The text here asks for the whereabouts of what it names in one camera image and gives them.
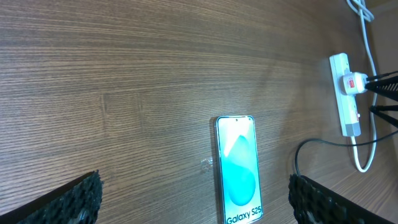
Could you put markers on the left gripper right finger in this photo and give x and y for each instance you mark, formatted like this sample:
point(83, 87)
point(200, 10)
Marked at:
point(314, 203)

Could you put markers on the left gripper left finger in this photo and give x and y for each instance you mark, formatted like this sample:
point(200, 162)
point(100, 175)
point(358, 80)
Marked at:
point(78, 201)

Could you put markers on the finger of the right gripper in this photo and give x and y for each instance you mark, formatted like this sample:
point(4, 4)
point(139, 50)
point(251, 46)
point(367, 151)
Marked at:
point(379, 111)
point(385, 87)

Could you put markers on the Galaxy S25 smartphone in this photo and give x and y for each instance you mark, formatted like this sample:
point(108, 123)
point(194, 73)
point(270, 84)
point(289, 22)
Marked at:
point(241, 199)

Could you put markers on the white USB charger plug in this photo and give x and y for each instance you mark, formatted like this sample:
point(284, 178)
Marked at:
point(354, 83)

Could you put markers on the white power strip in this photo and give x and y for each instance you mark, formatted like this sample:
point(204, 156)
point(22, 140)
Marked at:
point(347, 110)

